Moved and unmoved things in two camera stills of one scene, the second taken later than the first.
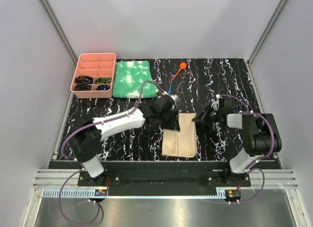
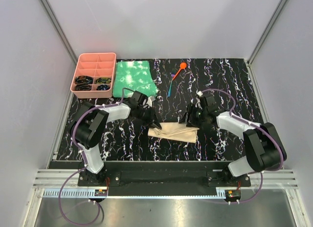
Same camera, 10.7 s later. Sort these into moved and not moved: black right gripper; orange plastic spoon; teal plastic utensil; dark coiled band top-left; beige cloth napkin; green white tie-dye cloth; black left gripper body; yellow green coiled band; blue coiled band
Moved: black right gripper; black left gripper body; beige cloth napkin
Not moved: yellow green coiled band; green white tie-dye cloth; teal plastic utensil; blue coiled band; dark coiled band top-left; orange plastic spoon
